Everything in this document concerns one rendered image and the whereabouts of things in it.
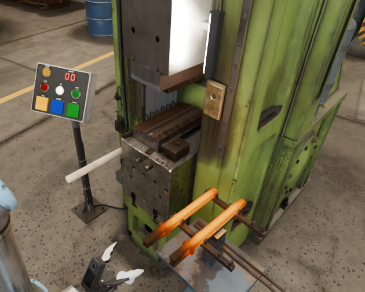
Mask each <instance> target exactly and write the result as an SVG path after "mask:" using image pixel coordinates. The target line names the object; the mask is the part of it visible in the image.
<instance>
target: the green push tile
mask: <svg viewBox="0 0 365 292"><path fill-rule="evenodd" d="M79 110H80V105H77V104H72V103H68V105H67V112H66V116H70V117H73V118H79Z"/></svg>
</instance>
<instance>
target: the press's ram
mask: <svg viewBox="0 0 365 292"><path fill-rule="evenodd" d="M216 7H217V0H121V9H122V34H123V55H124V56H125V57H127V58H129V59H132V60H133V59H134V60H135V61H136V62H138V63H140V64H143V65H145V66H147V67H149V68H152V69H154V70H159V72H161V73H163V74H165V75H167V76H170V75H173V74H175V73H178V72H180V71H183V70H186V69H187V68H190V67H193V66H195V65H198V64H200V63H203V62H205V56H206V46H207V37H208V31H209V22H210V15H211V14H210V10H214V9H216Z"/></svg>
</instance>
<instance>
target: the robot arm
mask: <svg viewBox="0 0 365 292"><path fill-rule="evenodd" d="M17 205H18V202H17V199H16V198H15V196H14V195H13V193H12V192H11V191H10V189H9V188H8V187H7V186H6V185H5V184H4V183H3V182H2V181H1V180H0V292H48V290H47V288H46V287H45V286H44V285H43V284H41V283H40V282H39V281H37V280H34V279H31V280H30V278H29V275H28V272H27V269H26V267H25V263H24V260H23V257H22V255H21V251H20V248H19V244H18V242H17V239H16V235H15V233H14V230H13V227H12V223H11V221H10V214H9V212H10V211H13V210H14V209H15V208H16V207H17ZM117 244H118V242H115V243H114V244H112V245H110V247H108V248H107V249H106V250H105V251H103V252H102V253H101V254H100V256H99V255H98V256H95V257H93V258H92V259H91V261H90V264H89V266H88V268H87V270H86V272H85V275H84V277H83V279H82V281H81V285H82V287H81V286H80V285H79V284H77V285H75V286H72V285H70V286H68V287H67V288H66V289H65V290H63V291H62V292H109V291H111V290H112V289H114V290H112V291H111V292H113V291H115V290H116V289H117V286H118V285H120V284H122V283H123V282H125V283H126V284H132V283H133V282H134V279H135V278H136V277H137V276H139V275H140V274H142V273H143V272H144V270H143V269H136V270H134V271H133V270H131V271H129V272H124V271H121V272H119V273H118V274H117V276H116V277H114V273H115V272H114V271H112V270H110V269H109V264H107V263H108V262H109V261H110V259H111V254H112V253H113V250H114V248H116V245H117ZM106 264H107V265H106Z"/></svg>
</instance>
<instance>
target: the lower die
mask: <svg viewBox="0 0 365 292"><path fill-rule="evenodd" d="M192 107H195V108H197V110H196V111H194V112H192V113H190V114H188V115H186V116H184V117H183V118H181V119H179V120H177V121H175V122H173V123H171V124H170V125H168V126H166V127H164V128H163V129H160V130H158V131H157V132H155V133H153V134H151V136H148V135H146V132H147V131H149V130H151V129H153V128H155V127H157V126H159V125H161V124H162V123H164V122H166V121H168V120H170V119H172V118H174V117H175V116H177V115H179V114H181V113H183V112H185V111H187V110H189V109H191V108H192ZM193 115H194V116H196V118H197V122H196V118H195V117H194V116H193ZM192 116H193V118H192ZM202 116H203V110H202V109H201V108H199V107H197V106H195V105H194V106H193V105H190V104H186V103H180V104H178V105H176V106H174V107H172V108H171V109H168V110H166V112H162V113H160V114H157V115H155V117H154V116H153V117H151V118H150V119H149V120H148V119H147V120H146V121H144V123H142V122H141V123H139V124H138V125H135V126H133V137H134V138H136V139H137V140H138V141H141V142H142V143H143V144H145V145H147V146H148V147H150V148H152V149H154V150H155V151H156V152H160V151H161V149H160V148H159V147H160V145H161V144H162V143H163V137H162V136H161V135H160V136H159V134H162V135H163V136H164V143H165V142H167V141H168V139H169V134H168V132H169V133H170V139H171V138H173V137H174V129H171V130H170V128H171V127H173V128H175V130H176V136H177V135H178V134H180V127H179V126H177V127H176V125H177V124H178V125H180V126H181V132H183V131H184V130H185V123H186V124H187V129H189V128H190V125H191V121H192V126H193V125H195V122H196V123H199V122H201V121H202ZM188 118H189V119H190V120H191V121H190V120H189V119H188ZM187 119H188V120H187ZM182 121H184V122H185V123H184V122H183V123H181V122H182ZM166 130H167V131H168V132H166V133H165V131H166Z"/></svg>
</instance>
